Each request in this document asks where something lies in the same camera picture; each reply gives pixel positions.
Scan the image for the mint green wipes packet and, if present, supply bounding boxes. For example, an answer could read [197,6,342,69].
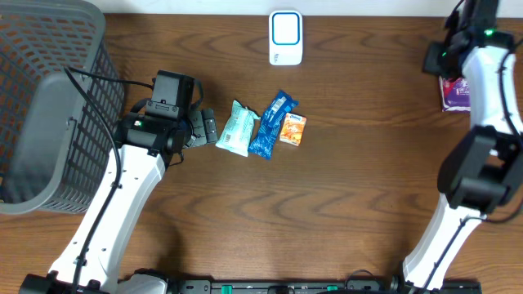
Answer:
[216,100,260,157]

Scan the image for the purple noodle packet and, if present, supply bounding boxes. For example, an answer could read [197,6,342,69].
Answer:
[438,77,471,112]

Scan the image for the blue snack wrapper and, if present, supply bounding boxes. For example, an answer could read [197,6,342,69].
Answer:
[248,91,299,160]

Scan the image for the orange tissue packet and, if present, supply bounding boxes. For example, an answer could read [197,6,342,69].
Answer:
[279,113,306,146]

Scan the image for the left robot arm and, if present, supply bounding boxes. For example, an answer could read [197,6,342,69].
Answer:
[20,109,217,293]

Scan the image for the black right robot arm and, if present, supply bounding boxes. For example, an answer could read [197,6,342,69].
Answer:
[391,0,522,293]

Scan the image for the white barcode scanner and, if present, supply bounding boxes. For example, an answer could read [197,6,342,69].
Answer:
[268,10,303,66]

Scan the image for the grey plastic mesh basket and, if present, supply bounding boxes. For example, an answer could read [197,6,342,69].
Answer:
[1,0,124,215]

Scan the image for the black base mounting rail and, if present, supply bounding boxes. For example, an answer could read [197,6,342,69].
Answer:
[130,269,483,294]

